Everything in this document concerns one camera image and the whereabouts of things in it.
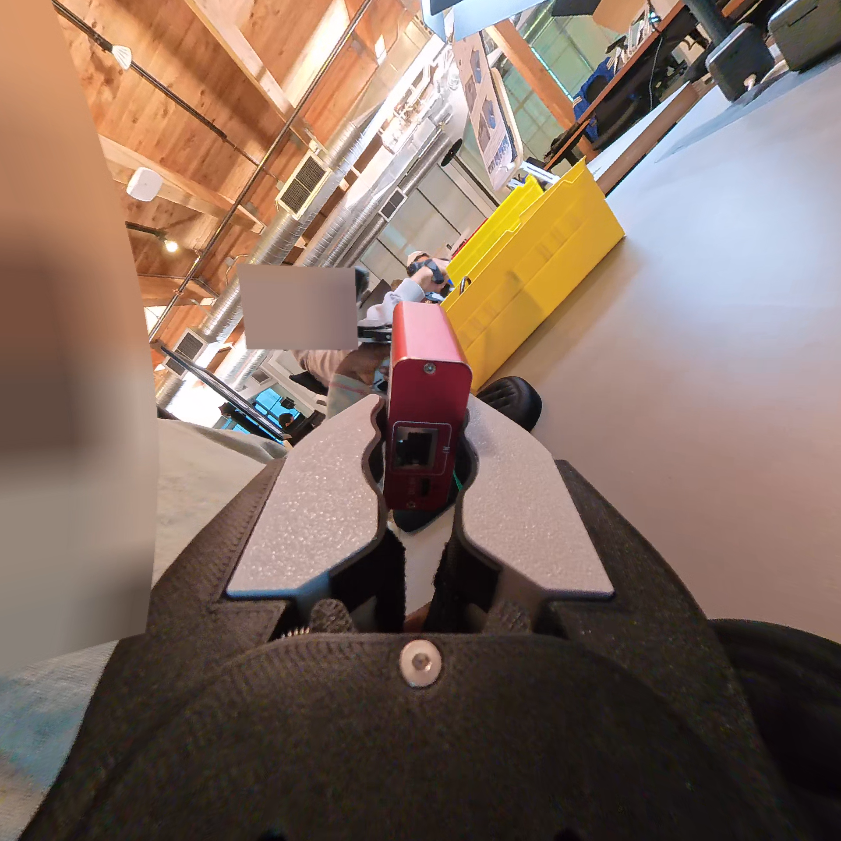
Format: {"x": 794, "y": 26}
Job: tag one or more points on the person's left hand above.
{"x": 366, "y": 365}

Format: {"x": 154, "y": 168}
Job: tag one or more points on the white ceiling access point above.
{"x": 144, "y": 185}

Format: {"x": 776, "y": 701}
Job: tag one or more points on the ceiling air vent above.
{"x": 190, "y": 345}
{"x": 303, "y": 184}

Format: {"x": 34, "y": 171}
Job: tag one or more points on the red ethernet splitter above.
{"x": 420, "y": 355}

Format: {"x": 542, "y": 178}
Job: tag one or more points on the small grey power box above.
{"x": 739, "y": 56}

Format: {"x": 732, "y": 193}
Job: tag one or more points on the person's pale sweater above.
{"x": 197, "y": 486}

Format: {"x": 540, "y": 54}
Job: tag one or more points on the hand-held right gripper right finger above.
{"x": 532, "y": 525}

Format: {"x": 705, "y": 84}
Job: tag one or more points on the studio light on stand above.
{"x": 479, "y": 16}

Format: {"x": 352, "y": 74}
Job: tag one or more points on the wooden office table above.
{"x": 611, "y": 85}

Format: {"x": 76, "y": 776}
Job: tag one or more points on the silver ventilation duct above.
{"x": 282, "y": 236}

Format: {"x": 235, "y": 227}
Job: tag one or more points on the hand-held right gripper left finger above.
{"x": 309, "y": 519}

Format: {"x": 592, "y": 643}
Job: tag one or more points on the large grey power box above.
{"x": 808, "y": 33}

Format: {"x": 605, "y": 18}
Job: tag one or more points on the black floor lamp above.
{"x": 452, "y": 152}

